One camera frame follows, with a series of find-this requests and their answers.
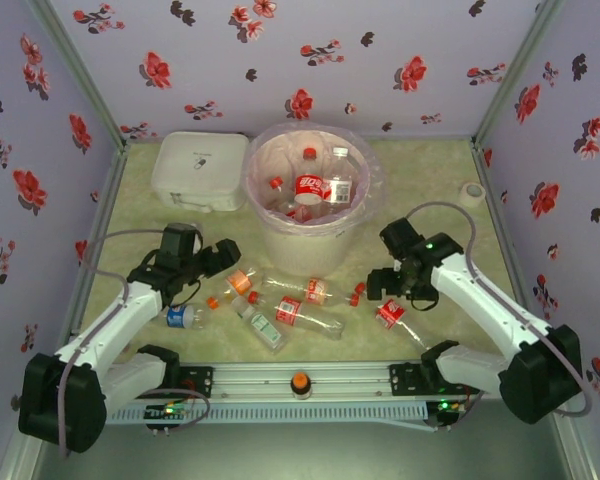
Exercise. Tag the white lidded box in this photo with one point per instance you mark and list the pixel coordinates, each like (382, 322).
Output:
(200, 165)

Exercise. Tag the aluminium corner post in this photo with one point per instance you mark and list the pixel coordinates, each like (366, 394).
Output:
(84, 75)
(515, 75)

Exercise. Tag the left aluminium side rail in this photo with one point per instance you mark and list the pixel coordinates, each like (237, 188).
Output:
(96, 225)

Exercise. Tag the aluminium side rail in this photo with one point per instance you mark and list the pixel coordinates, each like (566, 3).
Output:
(96, 225)
(502, 235)

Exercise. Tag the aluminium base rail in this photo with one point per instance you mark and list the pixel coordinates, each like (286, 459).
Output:
(260, 380)

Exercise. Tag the left controller circuit board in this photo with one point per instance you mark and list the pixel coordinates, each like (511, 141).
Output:
(167, 411)

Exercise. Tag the right aluminium corner post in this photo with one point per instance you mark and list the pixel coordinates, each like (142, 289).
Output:
(515, 75)

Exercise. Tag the white tape roll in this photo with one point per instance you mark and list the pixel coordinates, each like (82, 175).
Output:
(472, 192)

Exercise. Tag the right controller circuit board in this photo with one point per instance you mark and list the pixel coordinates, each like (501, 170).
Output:
(445, 407)

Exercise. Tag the clear bottle with green label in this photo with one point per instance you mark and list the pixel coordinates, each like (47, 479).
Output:
(263, 328)

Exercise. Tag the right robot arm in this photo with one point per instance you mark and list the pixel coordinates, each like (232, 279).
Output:
(480, 300)

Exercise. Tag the clear bottle with red cap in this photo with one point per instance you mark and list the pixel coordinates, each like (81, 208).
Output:
(277, 183)

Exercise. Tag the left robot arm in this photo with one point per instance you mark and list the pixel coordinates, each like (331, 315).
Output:
(105, 325)

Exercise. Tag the clear bottle with blue label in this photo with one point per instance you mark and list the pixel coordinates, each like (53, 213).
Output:
(177, 316)

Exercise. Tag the controller circuit board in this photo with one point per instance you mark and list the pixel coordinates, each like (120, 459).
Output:
(167, 411)
(445, 407)

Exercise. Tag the cola bottle with red cap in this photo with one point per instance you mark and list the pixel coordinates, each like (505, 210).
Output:
(307, 186)

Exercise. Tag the right aluminium side rail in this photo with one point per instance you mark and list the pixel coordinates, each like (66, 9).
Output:
(502, 235)

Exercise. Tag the clear bottle with orange cap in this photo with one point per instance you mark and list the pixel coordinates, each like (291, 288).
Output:
(239, 281)

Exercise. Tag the orange-capped white bottle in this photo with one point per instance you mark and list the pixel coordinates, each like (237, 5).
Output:
(300, 384)

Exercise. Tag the clear bottle with white cap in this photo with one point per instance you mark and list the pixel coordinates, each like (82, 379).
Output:
(338, 187)

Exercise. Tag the left aluminium corner post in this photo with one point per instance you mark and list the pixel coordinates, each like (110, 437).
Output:
(84, 75)

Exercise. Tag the cola bottle with red label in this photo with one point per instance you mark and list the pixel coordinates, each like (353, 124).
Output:
(297, 213)
(289, 311)
(316, 291)
(391, 315)

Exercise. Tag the white plastic waste bin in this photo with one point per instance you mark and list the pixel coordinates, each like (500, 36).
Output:
(300, 250)

